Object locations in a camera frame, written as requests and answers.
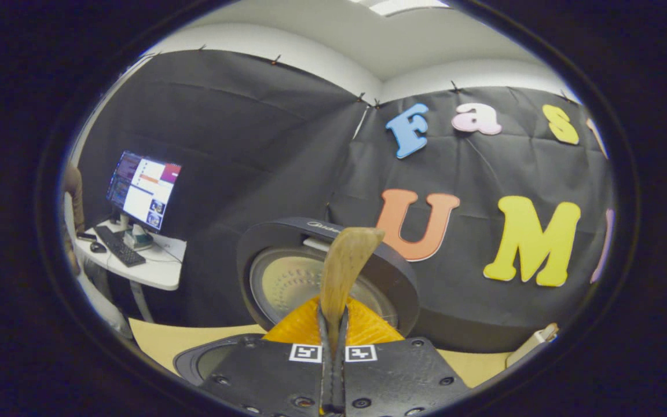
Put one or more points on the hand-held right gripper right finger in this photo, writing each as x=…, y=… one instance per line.
x=403, y=376

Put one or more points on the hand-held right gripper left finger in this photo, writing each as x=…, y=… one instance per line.
x=270, y=376

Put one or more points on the dark grey rice cooker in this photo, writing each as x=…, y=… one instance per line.
x=275, y=278

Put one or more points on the wooden spoon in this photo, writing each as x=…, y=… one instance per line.
x=345, y=260

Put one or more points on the white toaster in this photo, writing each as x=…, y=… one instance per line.
x=533, y=344

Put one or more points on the white side table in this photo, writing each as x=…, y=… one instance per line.
x=160, y=269

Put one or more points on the monitor stand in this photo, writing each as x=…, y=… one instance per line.
x=138, y=238

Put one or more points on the black keyboard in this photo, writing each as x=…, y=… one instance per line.
x=119, y=246

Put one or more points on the black computer mouse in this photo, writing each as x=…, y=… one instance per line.
x=98, y=247

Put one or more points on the computer monitor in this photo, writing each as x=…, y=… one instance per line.
x=145, y=191

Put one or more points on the black backdrop cloth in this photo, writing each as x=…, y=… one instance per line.
x=252, y=145

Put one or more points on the ceiling light panel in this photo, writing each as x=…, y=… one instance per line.
x=409, y=6

